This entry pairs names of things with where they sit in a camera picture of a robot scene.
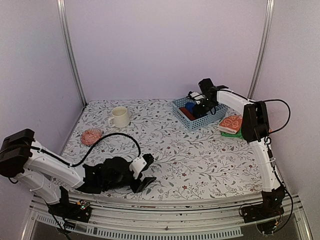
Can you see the orange patterned towel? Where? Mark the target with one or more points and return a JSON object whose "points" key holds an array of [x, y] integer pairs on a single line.
{"points": [[231, 124]]}

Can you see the brown towel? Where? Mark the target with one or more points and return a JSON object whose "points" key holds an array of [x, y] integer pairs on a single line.
{"points": [[187, 113]]}

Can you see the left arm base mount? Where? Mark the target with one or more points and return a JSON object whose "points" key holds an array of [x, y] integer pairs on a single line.
{"points": [[79, 211]]}

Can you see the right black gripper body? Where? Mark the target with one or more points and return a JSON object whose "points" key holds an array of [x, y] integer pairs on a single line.
{"points": [[207, 105]]}

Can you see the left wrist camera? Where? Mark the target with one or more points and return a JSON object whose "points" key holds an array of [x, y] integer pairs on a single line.
{"points": [[140, 164]]}

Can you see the front aluminium rail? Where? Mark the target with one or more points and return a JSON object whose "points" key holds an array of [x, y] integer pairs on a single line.
{"points": [[201, 219]]}

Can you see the floral table mat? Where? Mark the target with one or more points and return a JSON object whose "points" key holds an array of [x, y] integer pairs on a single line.
{"points": [[188, 164]]}

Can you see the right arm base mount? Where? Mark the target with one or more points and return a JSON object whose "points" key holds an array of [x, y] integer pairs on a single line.
{"points": [[271, 206]]}

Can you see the blue towel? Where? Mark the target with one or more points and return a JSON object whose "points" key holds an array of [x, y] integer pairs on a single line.
{"points": [[191, 107]]}

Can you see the cream ceramic mug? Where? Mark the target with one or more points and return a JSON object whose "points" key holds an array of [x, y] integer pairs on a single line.
{"points": [[119, 117]]}

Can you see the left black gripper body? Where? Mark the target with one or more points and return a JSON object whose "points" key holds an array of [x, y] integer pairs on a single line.
{"points": [[112, 185]]}

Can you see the light blue plastic basket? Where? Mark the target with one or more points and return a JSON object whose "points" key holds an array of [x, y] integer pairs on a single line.
{"points": [[210, 117]]}

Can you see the red patterned small bowl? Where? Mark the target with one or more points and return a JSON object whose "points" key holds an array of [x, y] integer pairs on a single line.
{"points": [[90, 136]]}

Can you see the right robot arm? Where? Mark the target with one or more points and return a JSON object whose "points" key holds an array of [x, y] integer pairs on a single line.
{"points": [[255, 130]]}

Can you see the right aluminium frame post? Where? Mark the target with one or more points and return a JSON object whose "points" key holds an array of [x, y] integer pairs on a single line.
{"points": [[267, 24]]}

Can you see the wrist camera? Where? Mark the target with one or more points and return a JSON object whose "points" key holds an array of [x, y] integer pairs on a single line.
{"points": [[140, 164], [195, 96]]}

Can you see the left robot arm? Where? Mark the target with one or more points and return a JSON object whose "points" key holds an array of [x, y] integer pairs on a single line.
{"points": [[24, 159]]}

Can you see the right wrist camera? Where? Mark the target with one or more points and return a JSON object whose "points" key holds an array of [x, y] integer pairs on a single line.
{"points": [[195, 96]]}

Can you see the green towel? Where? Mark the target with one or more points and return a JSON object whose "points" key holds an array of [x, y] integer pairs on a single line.
{"points": [[231, 135]]}

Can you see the aluminium frame post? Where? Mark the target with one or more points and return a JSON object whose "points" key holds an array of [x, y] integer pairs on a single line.
{"points": [[62, 13], [267, 24]]}

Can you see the left aluminium frame post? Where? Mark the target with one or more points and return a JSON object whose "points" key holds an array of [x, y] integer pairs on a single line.
{"points": [[62, 13]]}

